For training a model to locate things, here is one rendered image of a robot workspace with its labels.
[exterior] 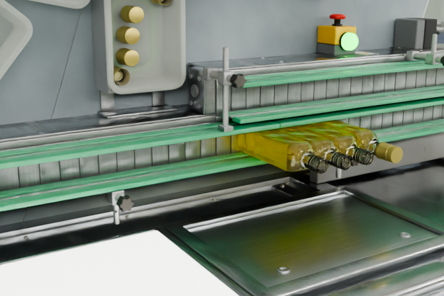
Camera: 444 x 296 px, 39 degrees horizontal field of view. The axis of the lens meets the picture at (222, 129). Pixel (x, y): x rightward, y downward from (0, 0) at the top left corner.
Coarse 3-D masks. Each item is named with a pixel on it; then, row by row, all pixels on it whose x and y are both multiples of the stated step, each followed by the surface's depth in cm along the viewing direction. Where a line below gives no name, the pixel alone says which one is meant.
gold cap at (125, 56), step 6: (120, 48) 130; (126, 48) 130; (120, 54) 128; (126, 54) 127; (132, 54) 127; (120, 60) 129; (126, 60) 127; (132, 60) 128; (138, 60) 128; (132, 66) 128
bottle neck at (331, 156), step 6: (330, 150) 123; (324, 156) 123; (330, 156) 121; (336, 156) 120; (342, 156) 119; (348, 156) 119; (330, 162) 121; (336, 162) 120; (342, 162) 122; (348, 162) 120; (342, 168) 119
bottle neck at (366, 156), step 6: (348, 150) 125; (354, 150) 124; (360, 150) 123; (366, 150) 123; (354, 156) 124; (360, 156) 122; (366, 156) 124; (372, 156) 123; (360, 162) 123; (366, 162) 123
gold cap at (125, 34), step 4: (120, 28) 129; (124, 28) 127; (128, 28) 126; (132, 28) 126; (116, 32) 129; (120, 32) 128; (124, 32) 126; (128, 32) 126; (132, 32) 126; (136, 32) 127; (120, 36) 128; (124, 36) 126; (128, 36) 126; (132, 36) 126; (136, 36) 127; (120, 40) 129; (124, 40) 127; (128, 40) 126; (132, 40) 127; (136, 40) 127
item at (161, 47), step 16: (112, 0) 127; (128, 0) 129; (144, 0) 131; (176, 0) 129; (112, 16) 128; (144, 16) 132; (160, 16) 133; (176, 16) 129; (112, 32) 129; (144, 32) 132; (160, 32) 134; (176, 32) 130; (112, 48) 122; (128, 48) 131; (144, 48) 133; (160, 48) 135; (176, 48) 131; (112, 64) 123; (144, 64) 134; (160, 64) 136; (176, 64) 132; (112, 80) 123; (144, 80) 132; (160, 80) 133; (176, 80) 132
